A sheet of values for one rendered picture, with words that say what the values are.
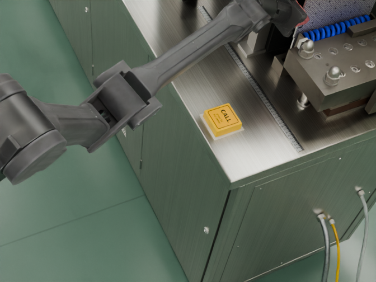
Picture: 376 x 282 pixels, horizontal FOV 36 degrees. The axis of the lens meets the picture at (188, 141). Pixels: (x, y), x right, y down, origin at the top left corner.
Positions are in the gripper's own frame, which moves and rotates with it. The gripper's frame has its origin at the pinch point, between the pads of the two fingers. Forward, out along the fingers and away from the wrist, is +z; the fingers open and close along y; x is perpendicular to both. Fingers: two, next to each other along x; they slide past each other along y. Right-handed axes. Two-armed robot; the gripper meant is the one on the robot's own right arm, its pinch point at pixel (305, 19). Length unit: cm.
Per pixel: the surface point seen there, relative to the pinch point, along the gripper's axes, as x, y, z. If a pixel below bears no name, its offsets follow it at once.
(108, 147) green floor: -108, -53, 27
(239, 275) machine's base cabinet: -81, 26, 29
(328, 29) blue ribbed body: 0.6, 2.6, 7.0
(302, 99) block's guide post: -15.1, 12.0, 4.6
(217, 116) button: -26.1, 9.5, -15.7
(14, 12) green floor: -115, -145, 16
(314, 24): -0.4, 0.3, 4.1
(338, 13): 4.3, 0.3, 9.5
